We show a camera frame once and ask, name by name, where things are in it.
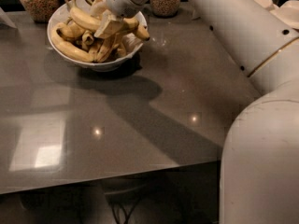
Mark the paper bowl stack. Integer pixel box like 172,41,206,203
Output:
271,0,299,30
254,0,278,11

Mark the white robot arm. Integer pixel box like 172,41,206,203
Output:
150,0,299,224

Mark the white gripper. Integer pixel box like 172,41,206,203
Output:
90,0,149,39

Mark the left glass cereal jar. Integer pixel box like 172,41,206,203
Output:
20,0,59,22

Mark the glass cereal jar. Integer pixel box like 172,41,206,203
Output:
149,0,180,18
20,0,59,22

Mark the white ceramic bowl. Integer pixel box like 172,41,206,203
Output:
47,0,148,72

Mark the white card left edge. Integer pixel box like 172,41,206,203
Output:
0,7,17,28

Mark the right curved yellow banana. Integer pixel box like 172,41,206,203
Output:
124,18,150,41

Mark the right glass cereal jar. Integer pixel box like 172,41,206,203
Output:
149,0,180,18

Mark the left small yellow banana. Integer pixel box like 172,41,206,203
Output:
57,18,85,40

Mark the back paper bowl stack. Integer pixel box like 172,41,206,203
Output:
254,0,278,11

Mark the black cable under table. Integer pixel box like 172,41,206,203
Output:
110,189,148,224

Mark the front paper bowl stack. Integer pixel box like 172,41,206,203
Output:
271,0,299,30

